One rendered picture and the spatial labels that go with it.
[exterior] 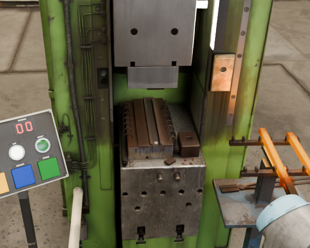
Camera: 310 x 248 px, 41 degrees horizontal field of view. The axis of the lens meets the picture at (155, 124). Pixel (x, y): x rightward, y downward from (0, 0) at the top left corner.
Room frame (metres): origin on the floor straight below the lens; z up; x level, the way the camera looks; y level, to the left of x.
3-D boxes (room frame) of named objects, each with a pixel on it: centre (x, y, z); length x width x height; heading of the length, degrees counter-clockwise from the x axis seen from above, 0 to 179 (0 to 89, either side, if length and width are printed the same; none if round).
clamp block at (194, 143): (1.54, -0.16, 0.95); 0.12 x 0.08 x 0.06; 7
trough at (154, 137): (1.67, 0.02, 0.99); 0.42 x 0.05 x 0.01; 7
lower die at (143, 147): (1.67, 0.04, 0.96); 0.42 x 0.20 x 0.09; 7
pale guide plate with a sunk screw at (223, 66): (1.63, -0.28, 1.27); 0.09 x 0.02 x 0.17; 97
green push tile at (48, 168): (1.25, 0.41, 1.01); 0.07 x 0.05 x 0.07; 122
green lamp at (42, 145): (1.29, 0.43, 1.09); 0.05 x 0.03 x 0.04; 97
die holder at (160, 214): (1.68, -0.01, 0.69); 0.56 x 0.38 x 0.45; 7
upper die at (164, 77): (1.67, 0.04, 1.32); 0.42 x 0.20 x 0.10; 7
